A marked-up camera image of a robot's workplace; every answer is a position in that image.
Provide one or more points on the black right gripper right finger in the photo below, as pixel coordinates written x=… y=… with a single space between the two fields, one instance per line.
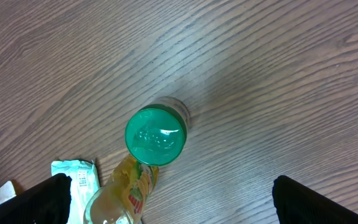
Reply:
x=297 y=204

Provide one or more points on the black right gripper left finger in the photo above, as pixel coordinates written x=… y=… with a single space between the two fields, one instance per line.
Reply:
x=46 y=203

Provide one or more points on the light teal snack packet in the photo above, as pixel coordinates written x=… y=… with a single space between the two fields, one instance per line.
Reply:
x=84 y=185

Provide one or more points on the yellow Vim dish soap bottle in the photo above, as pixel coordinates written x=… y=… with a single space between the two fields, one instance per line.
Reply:
x=123 y=198

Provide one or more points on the green-capped white bottle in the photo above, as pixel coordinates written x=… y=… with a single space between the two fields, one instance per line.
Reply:
x=156 y=134

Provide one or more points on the small teal white box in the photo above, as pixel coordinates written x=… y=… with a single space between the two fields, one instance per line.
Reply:
x=7 y=192

